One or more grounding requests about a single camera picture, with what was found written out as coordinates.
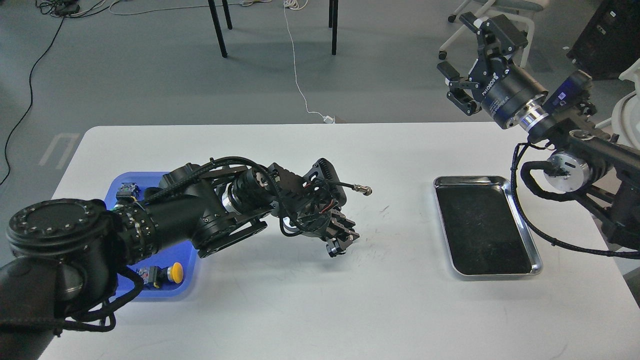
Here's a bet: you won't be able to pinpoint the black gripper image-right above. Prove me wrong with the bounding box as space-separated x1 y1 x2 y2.
437 12 548 129

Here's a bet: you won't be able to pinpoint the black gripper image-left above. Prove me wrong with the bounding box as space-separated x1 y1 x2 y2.
297 208 360 258

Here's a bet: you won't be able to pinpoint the black robot arm image-left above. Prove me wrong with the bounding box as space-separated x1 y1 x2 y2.
1 156 372 360

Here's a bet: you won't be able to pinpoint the silver metal tray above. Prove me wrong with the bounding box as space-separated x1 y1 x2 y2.
433 175 543 280

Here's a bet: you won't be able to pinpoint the blue plastic tray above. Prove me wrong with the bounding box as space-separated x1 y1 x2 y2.
105 171 198 301

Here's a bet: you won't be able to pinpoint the white office chair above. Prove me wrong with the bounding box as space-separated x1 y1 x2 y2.
438 0 544 71

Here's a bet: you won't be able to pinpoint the black equipment case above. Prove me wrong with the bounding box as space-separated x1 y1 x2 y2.
566 0 640 80

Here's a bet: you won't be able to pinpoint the white round bin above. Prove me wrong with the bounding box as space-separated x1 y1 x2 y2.
595 60 640 150

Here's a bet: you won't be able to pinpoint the black table legs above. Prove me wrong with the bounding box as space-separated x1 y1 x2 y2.
207 0 339 58

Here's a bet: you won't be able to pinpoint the yellow push button switch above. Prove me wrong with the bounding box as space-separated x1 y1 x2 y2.
136 262 185 290

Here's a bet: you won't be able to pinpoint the white power cable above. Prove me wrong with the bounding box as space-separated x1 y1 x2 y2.
240 0 336 125

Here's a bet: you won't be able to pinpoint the black floor cable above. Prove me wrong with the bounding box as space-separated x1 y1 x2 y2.
0 0 116 185

